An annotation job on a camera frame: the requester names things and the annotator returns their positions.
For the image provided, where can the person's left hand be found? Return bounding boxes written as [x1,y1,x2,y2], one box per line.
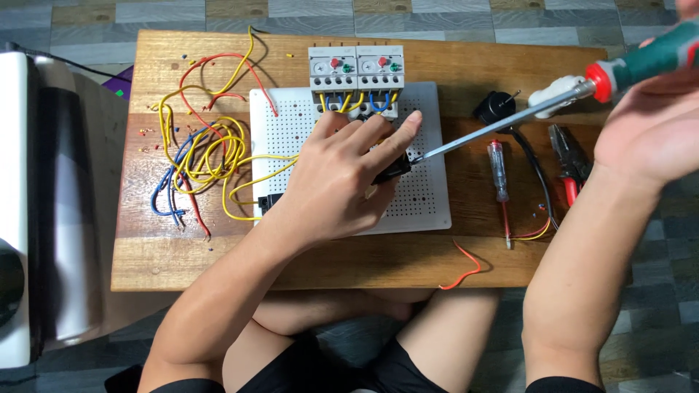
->
[266,109,424,249]

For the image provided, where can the person's right hand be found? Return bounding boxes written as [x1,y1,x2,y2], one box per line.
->
[592,0,699,189]

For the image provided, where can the green handled long screwdriver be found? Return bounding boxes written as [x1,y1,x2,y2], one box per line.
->
[411,19,699,164]

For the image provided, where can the black round buzzer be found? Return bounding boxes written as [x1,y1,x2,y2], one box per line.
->
[472,90,522,127]

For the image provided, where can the clear red tester screwdriver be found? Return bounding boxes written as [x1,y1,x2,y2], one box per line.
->
[487,139,513,250]

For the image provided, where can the grey thermal overload relay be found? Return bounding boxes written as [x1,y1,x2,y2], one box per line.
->
[307,45,359,114]
[356,44,406,120]

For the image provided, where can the white perforated mounting board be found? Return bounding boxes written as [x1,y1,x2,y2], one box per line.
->
[249,82,453,237]

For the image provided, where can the person's legs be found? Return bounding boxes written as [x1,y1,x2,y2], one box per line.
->
[221,286,502,393]

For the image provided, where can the black shorts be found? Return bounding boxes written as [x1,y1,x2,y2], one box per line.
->
[104,334,606,393]

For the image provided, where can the purple object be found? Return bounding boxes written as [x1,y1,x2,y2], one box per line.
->
[101,65,134,102]

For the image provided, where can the white and black appliance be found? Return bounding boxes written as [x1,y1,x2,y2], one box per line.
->
[0,50,107,369]

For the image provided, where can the black red handled pliers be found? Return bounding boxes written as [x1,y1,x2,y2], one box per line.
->
[548,124,593,208]

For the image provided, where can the black cable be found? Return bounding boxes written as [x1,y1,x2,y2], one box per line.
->
[505,127,559,230]

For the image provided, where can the red and yellow wire ends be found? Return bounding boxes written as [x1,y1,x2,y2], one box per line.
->
[509,217,553,242]

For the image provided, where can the short curved red wire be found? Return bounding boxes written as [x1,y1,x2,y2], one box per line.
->
[438,240,482,291]

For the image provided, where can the black rectangular switch block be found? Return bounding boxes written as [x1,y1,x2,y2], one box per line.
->
[257,192,285,216]

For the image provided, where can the long thin red wire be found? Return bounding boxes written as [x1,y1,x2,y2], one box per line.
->
[179,52,280,119]

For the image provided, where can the tangle of yellow wires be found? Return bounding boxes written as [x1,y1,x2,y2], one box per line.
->
[157,26,301,222]

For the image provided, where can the thick red wire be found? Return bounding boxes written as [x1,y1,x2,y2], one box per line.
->
[176,174,212,241]

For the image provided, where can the bundle of blue wires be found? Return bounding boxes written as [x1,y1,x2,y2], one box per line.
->
[150,126,215,228]

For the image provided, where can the thin black appliance cord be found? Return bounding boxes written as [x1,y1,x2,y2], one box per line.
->
[4,41,133,84]

